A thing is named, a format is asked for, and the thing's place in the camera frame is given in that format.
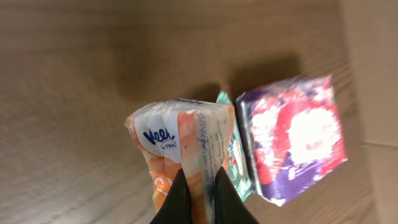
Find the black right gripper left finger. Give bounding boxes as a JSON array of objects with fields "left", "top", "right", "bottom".
[{"left": 150, "top": 169, "right": 192, "bottom": 224}]

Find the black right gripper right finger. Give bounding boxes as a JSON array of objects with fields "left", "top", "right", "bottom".
[{"left": 214, "top": 167, "right": 259, "bottom": 224}]

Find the mint green snack packet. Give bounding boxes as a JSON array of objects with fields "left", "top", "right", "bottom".
[{"left": 216, "top": 90, "right": 252, "bottom": 203}]

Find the small orange snack packet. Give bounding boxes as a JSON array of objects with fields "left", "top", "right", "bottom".
[{"left": 125, "top": 99, "right": 234, "bottom": 223}]

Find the red purple snack packet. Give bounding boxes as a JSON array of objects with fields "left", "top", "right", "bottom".
[{"left": 236, "top": 76, "right": 348, "bottom": 207}]

